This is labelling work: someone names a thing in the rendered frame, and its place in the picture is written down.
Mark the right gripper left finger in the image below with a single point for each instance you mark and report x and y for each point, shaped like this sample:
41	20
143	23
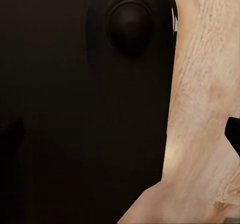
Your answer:
12	132

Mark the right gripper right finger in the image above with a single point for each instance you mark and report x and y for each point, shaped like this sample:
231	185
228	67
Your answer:
232	132

